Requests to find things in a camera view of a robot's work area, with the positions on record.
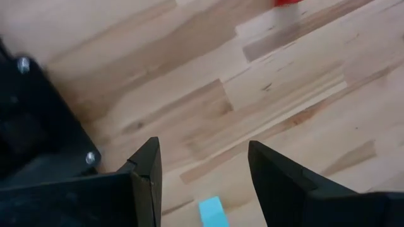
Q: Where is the teal block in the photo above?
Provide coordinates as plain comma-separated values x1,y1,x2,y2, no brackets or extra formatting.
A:
198,195,230,227

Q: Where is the red block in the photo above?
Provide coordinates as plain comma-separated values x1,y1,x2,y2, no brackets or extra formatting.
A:
273,0,304,7

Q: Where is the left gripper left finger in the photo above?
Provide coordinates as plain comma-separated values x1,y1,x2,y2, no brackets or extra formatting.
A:
0,136,163,227

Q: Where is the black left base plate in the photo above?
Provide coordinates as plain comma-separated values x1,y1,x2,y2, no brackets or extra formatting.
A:
0,37,102,190

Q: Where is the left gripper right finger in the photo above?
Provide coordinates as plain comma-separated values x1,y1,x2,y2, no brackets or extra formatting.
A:
247,140,404,227

